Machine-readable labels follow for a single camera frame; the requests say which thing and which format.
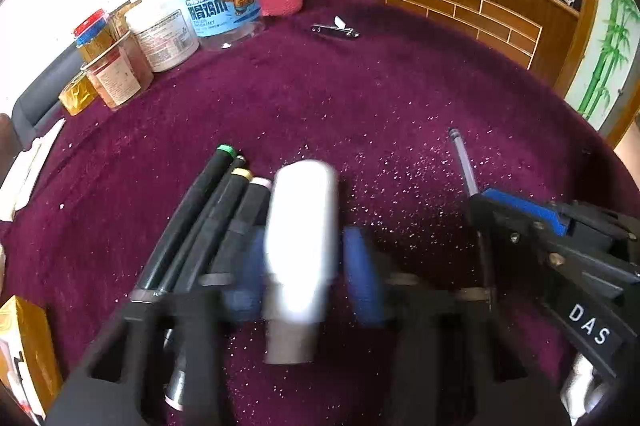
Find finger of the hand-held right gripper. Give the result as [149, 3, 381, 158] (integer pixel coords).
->
[481, 187, 640, 258]
[466, 191, 640, 288]

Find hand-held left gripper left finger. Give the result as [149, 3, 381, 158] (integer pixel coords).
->
[47, 225, 269, 426]

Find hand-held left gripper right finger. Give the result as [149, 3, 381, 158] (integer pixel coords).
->
[342, 226, 572, 426]

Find long white plastic bottle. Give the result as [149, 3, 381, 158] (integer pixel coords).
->
[263, 159, 342, 365]

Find silver ballpoint pen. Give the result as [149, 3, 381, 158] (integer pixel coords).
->
[448, 127, 482, 198]

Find black marker yellow cap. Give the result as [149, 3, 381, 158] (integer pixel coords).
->
[197, 167, 254, 279]

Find thin black marker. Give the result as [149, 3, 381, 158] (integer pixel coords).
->
[154, 154, 247, 298]

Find black marker pink cap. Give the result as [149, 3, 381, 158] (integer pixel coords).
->
[227, 177, 272, 237]

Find black marker green cap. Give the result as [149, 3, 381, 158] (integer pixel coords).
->
[131, 144, 237, 304]

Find purple velvet tablecloth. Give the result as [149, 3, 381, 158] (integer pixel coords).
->
[0, 0, 640, 426]

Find wooden brick-pattern counter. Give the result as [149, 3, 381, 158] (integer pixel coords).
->
[287, 0, 603, 100]

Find orange cardboard box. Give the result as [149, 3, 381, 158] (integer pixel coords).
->
[0, 295, 64, 424]

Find clear jar orange contents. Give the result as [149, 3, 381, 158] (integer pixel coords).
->
[80, 31, 154, 110]

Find white paper sheet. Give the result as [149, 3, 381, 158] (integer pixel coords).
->
[0, 118, 67, 223]

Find metal nail clipper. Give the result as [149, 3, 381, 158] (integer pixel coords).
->
[310, 16, 361, 40]

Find white labelled jar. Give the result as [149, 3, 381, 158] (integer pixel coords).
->
[124, 0, 200, 74]

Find dark chair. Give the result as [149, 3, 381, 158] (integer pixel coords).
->
[11, 50, 84, 134]

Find red lid jar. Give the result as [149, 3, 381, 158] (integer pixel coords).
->
[73, 8, 127, 63]

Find green bamboo wall decoration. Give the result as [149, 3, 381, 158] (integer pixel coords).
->
[576, 0, 635, 119]

